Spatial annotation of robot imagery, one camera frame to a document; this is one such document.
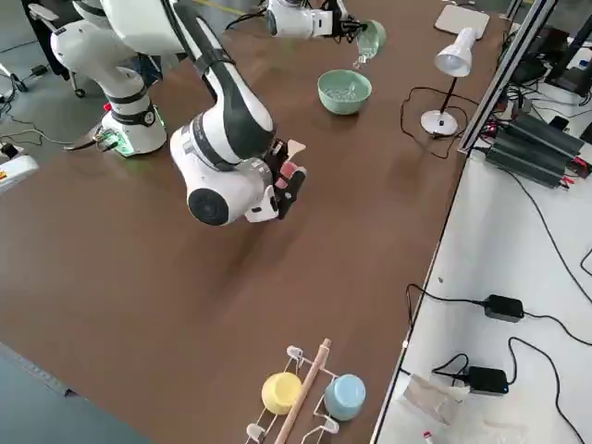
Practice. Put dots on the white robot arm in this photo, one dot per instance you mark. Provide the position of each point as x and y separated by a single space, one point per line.
291 20
217 152

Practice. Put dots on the blue cup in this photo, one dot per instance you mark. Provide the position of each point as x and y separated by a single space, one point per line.
344 398

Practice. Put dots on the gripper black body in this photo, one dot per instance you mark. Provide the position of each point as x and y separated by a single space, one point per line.
274 176
342 25

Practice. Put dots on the cream spoon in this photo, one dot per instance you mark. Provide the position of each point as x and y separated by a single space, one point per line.
297 148

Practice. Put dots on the large green bowl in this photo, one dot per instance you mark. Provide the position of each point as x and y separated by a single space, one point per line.
342 107

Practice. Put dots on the small green bowl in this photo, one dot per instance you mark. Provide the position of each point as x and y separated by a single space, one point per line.
378 32

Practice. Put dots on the clear beads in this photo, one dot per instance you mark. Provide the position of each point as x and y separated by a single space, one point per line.
344 92

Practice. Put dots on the white control box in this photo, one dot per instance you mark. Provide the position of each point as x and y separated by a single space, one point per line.
16 171

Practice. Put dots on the clear plastic bag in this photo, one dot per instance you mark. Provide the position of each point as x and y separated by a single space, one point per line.
430 398

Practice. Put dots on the aluminium frame post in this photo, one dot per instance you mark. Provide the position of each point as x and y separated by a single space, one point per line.
492 92

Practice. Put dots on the pink bowl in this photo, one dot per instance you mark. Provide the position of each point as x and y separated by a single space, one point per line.
289 169

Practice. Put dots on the white power strip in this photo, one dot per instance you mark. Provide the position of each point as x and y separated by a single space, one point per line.
9 149

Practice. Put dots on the black phone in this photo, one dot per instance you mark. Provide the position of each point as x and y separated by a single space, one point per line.
559 123

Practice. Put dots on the white board grey rim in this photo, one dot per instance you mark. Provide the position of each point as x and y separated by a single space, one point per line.
462 20

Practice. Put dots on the black office chair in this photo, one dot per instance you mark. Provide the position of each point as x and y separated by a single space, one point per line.
51 51

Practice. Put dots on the wooden rod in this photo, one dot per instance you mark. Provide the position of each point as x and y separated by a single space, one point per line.
305 384

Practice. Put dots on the black power adapter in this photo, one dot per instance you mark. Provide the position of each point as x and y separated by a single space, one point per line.
504 308
488 380

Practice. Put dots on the black monitor stand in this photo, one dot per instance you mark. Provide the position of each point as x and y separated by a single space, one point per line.
571 81

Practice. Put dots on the white desk lamp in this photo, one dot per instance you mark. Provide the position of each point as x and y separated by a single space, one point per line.
455 55

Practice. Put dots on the black power supply box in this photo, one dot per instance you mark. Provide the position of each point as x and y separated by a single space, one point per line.
546 134
522 159

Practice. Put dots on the yellow cup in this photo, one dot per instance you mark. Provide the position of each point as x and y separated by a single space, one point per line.
279 393

